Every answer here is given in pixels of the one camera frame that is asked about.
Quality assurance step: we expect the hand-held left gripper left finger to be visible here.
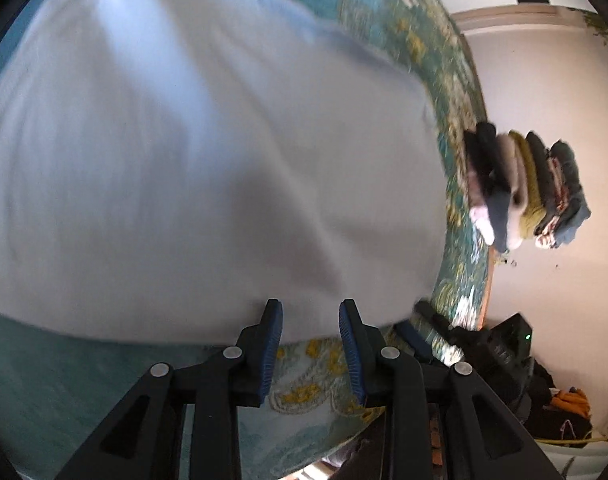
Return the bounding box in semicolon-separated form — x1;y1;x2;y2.
54;299;285;480

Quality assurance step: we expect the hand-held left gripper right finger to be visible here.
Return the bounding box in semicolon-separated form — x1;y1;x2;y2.
339;299;564;480

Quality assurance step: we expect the stack of folded clothes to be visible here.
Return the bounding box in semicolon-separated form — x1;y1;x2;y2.
462;121;592;253

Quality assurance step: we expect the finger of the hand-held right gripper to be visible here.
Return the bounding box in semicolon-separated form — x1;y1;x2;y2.
394;321;435;365
415;301;457;343

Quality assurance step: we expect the orange cloth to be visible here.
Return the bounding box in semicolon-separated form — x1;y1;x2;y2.
554;387;590;417

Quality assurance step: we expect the yellow cable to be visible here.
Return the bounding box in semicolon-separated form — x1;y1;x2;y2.
534;435;608;445

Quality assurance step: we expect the light blue garment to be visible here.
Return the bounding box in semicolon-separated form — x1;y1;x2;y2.
0;0;447;345

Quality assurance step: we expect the teal floral blanket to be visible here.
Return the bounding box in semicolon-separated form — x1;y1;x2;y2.
0;0;490;480

